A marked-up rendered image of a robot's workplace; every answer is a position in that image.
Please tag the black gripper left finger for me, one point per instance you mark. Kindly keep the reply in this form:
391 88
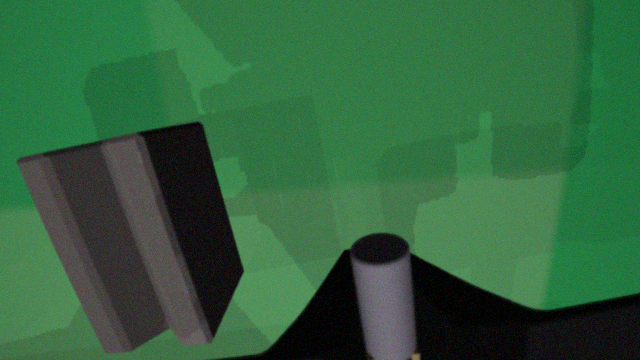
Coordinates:
328 328

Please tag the grey cylinder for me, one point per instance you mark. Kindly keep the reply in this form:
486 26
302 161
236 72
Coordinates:
383 278

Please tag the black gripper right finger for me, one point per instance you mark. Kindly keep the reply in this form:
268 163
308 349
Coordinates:
456 320

